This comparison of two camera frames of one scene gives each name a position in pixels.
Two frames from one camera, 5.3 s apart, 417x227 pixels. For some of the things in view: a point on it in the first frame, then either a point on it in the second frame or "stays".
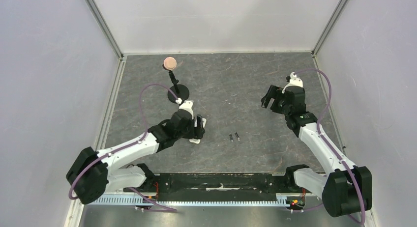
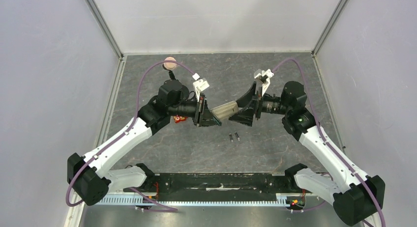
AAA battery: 237,135 stays
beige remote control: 195,140 → 226,110
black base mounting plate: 227,185 stays
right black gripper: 278,99 → 256,105
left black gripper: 195,132 → 204,117
